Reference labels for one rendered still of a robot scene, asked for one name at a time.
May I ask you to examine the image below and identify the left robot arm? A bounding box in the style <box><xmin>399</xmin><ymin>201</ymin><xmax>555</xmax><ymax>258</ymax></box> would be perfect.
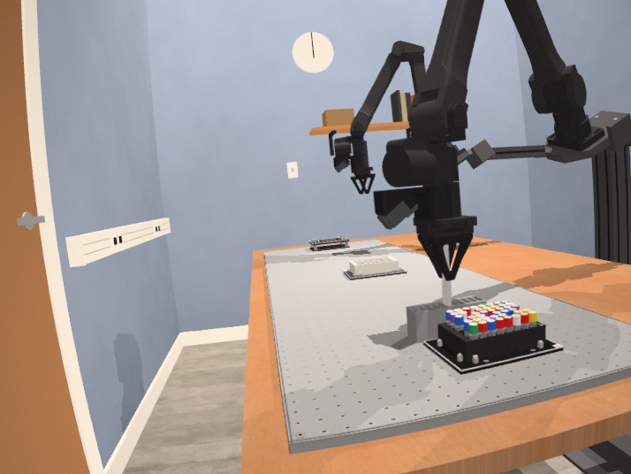
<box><xmin>373</xmin><ymin>0</ymin><xmax>604</xmax><ymax>230</ymax></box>

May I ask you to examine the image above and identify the cream grid rack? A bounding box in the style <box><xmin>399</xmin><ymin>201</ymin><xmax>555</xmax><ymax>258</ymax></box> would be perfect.
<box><xmin>349</xmin><ymin>256</ymin><xmax>399</xmax><ymax>275</ymax></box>

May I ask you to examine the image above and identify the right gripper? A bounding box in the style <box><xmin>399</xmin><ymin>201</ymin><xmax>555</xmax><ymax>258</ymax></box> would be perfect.
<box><xmin>351</xmin><ymin>154</ymin><xmax>376</xmax><ymax>195</ymax></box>

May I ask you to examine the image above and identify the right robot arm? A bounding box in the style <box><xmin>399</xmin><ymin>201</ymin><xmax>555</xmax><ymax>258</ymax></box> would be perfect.
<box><xmin>333</xmin><ymin>41</ymin><xmax>426</xmax><ymax>172</ymax></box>

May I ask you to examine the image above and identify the black vial rack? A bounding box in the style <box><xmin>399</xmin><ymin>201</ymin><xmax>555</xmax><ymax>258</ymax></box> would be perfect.
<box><xmin>437</xmin><ymin>321</ymin><xmax>545</xmax><ymax>363</ymax></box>

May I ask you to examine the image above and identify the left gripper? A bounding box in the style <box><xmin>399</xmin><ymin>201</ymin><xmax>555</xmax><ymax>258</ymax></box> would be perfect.
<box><xmin>413</xmin><ymin>181</ymin><xmax>477</xmax><ymax>281</ymax></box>

